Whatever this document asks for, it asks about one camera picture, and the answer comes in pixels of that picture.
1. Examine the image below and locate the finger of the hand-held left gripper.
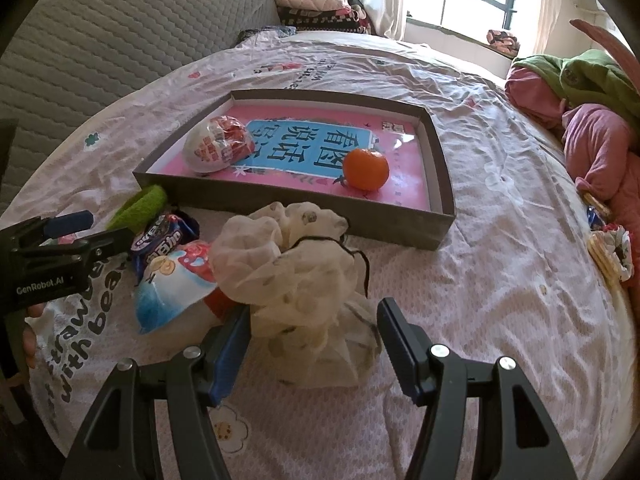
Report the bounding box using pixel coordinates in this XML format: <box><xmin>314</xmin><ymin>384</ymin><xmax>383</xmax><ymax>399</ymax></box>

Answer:
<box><xmin>75</xmin><ymin>226</ymin><xmax>135</xmax><ymax>271</ymax></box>
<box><xmin>42</xmin><ymin>210</ymin><xmax>94</xmax><ymax>238</ymax></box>

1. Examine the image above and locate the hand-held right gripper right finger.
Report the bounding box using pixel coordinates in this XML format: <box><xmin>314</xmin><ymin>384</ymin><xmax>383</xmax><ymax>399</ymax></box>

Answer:
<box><xmin>376</xmin><ymin>297</ymin><xmax>581</xmax><ymax>480</ymax></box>

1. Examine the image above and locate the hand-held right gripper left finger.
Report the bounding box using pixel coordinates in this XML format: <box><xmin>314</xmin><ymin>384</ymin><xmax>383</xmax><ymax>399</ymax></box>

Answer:
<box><xmin>60</xmin><ymin>305</ymin><xmax>253</xmax><ymax>480</ymax></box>

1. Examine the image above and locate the dark blue snack packet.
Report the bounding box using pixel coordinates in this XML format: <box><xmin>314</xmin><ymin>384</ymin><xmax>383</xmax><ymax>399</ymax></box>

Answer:
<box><xmin>130</xmin><ymin>210</ymin><xmax>201</xmax><ymax>286</ymax></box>

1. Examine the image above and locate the green fuzzy scrunchie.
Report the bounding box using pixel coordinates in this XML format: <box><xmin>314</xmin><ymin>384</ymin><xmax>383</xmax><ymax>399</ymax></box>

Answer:
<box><xmin>105</xmin><ymin>185</ymin><xmax>170</xmax><ymax>233</ymax></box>

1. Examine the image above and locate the blue white snack packet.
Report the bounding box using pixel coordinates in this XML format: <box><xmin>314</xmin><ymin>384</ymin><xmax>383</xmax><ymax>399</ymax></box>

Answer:
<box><xmin>136</xmin><ymin>240</ymin><xmax>236</xmax><ymax>335</ymax></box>

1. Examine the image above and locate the cream mesh cloth bag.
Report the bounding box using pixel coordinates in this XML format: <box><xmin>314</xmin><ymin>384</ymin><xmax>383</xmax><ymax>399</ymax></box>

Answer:
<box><xmin>207</xmin><ymin>201</ymin><xmax>383</xmax><ymax>388</ymax></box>

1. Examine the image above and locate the shallow grey cardboard box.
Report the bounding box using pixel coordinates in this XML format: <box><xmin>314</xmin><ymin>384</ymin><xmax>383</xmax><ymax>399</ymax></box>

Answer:
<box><xmin>132</xmin><ymin>89</ymin><xmax>457</xmax><ymax>252</ymax></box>

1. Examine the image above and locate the person's left hand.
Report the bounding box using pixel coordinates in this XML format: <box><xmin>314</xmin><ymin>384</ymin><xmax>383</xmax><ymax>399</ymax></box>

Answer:
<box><xmin>20</xmin><ymin>302</ymin><xmax>46</xmax><ymax>371</ymax></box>

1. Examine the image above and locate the pink picture book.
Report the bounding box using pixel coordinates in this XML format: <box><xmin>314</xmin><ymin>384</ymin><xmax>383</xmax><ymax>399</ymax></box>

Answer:
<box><xmin>150</xmin><ymin>105</ymin><xmax>432</xmax><ymax>211</ymax></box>

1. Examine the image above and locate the orange tangerine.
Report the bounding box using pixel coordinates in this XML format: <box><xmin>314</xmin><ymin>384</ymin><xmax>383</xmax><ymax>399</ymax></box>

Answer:
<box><xmin>342</xmin><ymin>147</ymin><xmax>390</xmax><ymax>192</ymax></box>

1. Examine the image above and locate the grey quilted headboard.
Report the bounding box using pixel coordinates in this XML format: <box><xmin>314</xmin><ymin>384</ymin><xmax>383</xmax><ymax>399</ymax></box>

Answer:
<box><xmin>0</xmin><ymin>0</ymin><xmax>281</xmax><ymax>221</ymax></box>

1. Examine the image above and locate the yellow striped packet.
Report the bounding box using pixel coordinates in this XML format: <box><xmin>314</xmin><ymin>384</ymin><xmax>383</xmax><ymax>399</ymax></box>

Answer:
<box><xmin>586</xmin><ymin>235</ymin><xmax>623</xmax><ymax>281</ymax></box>

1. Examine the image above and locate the small blue snack wrapper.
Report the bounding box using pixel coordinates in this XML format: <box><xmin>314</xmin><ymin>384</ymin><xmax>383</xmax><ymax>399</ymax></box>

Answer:
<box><xmin>582</xmin><ymin>192</ymin><xmax>613</xmax><ymax>231</ymax></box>

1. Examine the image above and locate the floral fabric scrunchie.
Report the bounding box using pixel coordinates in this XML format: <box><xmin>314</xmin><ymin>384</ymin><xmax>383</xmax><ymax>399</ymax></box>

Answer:
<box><xmin>587</xmin><ymin>225</ymin><xmax>636</xmax><ymax>281</ymax></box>

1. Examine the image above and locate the dark patterned cloth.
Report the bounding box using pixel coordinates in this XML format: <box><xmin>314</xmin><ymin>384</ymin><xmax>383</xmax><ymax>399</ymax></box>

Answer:
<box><xmin>237</xmin><ymin>24</ymin><xmax>296</xmax><ymax>43</ymax></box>

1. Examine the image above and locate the pink garment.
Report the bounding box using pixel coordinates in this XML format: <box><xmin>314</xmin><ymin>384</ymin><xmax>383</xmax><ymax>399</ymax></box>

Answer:
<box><xmin>505</xmin><ymin>66</ymin><xmax>571</xmax><ymax>133</ymax></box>
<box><xmin>560</xmin><ymin>102</ymin><xmax>640</xmax><ymax>241</ymax></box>

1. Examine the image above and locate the dark checkered folded blanket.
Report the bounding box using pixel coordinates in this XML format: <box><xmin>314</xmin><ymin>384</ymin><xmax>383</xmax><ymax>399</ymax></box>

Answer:
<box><xmin>277</xmin><ymin>7</ymin><xmax>373</xmax><ymax>35</ymax></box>

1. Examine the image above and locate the pink folded blanket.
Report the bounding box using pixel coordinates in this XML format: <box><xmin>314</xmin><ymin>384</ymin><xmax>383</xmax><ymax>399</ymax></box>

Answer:
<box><xmin>276</xmin><ymin>0</ymin><xmax>352</xmax><ymax>12</ymax></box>

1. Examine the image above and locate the floral cloth bundle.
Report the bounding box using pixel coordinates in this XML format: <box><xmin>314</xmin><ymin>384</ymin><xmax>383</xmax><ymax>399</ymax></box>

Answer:
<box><xmin>486</xmin><ymin>29</ymin><xmax>521</xmax><ymax>57</ymax></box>

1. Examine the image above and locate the green garment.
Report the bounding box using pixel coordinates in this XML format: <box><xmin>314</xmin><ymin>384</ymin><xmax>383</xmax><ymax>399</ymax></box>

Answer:
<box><xmin>512</xmin><ymin>50</ymin><xmax>640</xmax><ymax>126</ymax></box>

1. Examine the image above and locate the pink plush ear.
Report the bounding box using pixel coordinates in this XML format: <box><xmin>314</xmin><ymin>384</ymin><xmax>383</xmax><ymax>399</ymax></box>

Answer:
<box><xmin>570</xmin><ymin>19</ymin><xmax>640</xmax><ymax>106</ymax></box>

